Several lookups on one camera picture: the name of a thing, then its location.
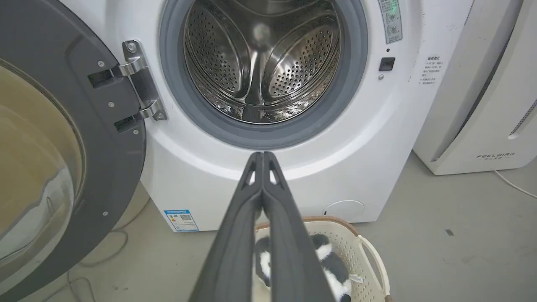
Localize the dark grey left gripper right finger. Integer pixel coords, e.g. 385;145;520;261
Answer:
262;152;336;302

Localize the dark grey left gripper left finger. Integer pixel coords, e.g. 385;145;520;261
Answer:
189;152;263;302

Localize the grey washing machine door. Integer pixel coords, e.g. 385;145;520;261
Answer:
0;0;147;302

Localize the black and white garment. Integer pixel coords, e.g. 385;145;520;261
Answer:
255;234;354;302

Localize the cream perforated laundry basket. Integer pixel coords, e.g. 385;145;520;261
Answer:
255;216;394;302

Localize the white front-load washing machine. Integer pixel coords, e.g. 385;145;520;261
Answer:
59;0;475;233

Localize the white Feelbird air purifier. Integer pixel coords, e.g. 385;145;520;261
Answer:
413;0;537;176

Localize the thin grey floor cable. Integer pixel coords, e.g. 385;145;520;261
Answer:
42;197;151;302

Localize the white power cable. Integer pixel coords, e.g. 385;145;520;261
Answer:
493;169;537;199

